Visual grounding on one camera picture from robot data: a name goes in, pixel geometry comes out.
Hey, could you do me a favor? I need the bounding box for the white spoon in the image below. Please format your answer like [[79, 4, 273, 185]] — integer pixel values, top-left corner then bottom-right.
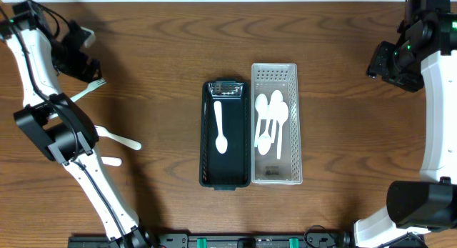
[[254, 94, 268, 147], [276, 101, 288, 159], [258, 112, 271, 156], [269, 90, 283, 143], [214, 101, 228, 154]]

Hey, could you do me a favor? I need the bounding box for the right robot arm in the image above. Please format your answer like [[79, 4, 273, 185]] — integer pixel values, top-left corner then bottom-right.
[[352, 0, 456, 247]]

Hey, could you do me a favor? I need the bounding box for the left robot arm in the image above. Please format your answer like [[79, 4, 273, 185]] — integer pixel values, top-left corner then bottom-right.
[[1, 0, 157, 247]]

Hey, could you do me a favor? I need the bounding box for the white fork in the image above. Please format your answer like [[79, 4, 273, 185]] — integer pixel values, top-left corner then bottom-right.
[[71, 79, 106, 102], [95, 125, 142, 151], [101, 157, 122, 167]]

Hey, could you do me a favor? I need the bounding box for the clear plastic basket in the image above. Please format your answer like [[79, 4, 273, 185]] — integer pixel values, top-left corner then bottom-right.
[[251, 63, 303, 185]]

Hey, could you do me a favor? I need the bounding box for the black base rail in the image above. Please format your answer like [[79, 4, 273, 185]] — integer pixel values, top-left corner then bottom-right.
[[67, 227, 356, 248]]

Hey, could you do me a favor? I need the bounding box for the black plastic basket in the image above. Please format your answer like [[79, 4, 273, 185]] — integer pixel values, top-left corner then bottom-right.
[[199, 79, 251, 191]]

